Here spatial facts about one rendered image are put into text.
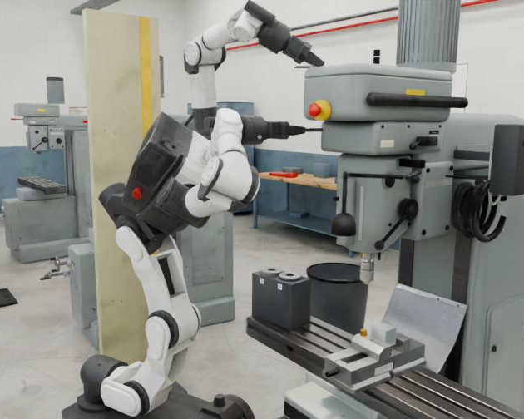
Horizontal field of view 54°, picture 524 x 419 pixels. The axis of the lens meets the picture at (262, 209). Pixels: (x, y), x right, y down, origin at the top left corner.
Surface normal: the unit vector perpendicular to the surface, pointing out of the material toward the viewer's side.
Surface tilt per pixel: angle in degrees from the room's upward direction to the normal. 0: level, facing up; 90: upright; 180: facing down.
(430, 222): 90
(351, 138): 90
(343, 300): 94
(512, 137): 90
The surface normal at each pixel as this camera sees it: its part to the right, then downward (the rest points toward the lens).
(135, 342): 0.60, 0.14
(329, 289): -0.36, 0.22
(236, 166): 0.48, -0.18
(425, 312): -0.71, -0.36
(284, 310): -0.70, 0.12
